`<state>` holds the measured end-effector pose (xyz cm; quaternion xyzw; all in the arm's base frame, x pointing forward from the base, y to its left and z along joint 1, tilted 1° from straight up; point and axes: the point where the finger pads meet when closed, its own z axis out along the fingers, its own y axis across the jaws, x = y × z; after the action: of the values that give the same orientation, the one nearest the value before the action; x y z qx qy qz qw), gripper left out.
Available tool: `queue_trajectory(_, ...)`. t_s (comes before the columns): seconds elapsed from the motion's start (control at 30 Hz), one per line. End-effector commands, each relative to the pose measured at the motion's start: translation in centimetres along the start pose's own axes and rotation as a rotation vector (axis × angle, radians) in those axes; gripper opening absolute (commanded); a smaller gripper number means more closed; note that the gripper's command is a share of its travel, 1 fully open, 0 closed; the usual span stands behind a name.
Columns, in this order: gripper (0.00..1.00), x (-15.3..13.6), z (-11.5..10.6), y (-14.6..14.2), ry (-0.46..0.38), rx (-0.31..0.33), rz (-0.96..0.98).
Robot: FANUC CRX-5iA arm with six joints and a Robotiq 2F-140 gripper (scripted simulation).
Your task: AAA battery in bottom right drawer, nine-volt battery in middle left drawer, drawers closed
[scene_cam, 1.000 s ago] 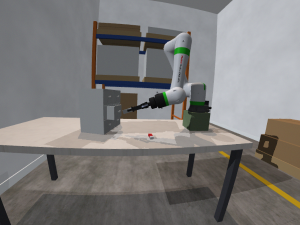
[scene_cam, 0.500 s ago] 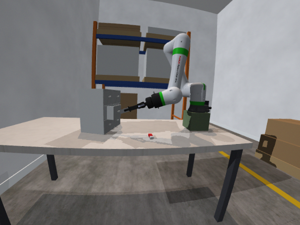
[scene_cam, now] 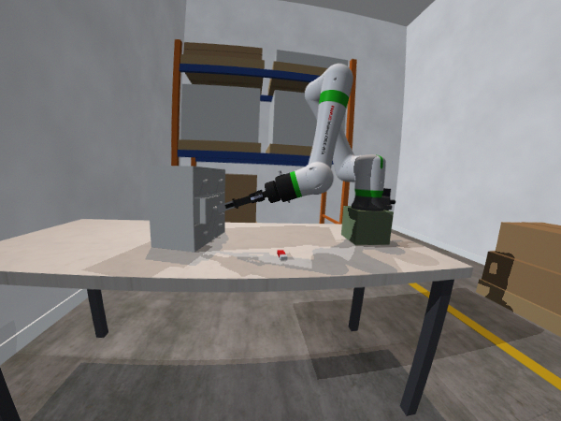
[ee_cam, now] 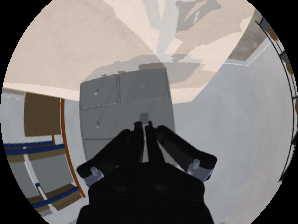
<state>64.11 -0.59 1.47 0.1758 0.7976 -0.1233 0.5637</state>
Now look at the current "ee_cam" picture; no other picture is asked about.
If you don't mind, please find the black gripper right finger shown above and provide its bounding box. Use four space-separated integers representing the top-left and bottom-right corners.
144 113 217 191

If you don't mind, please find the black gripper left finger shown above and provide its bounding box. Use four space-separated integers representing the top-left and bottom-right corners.
76 113 146 192

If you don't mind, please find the dark grey drawer front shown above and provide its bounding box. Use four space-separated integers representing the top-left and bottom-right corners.
84 142 109 161
142 140 175 165
116 98 175 133
81 76 118 110
120 70 169 103
81 107 118 139

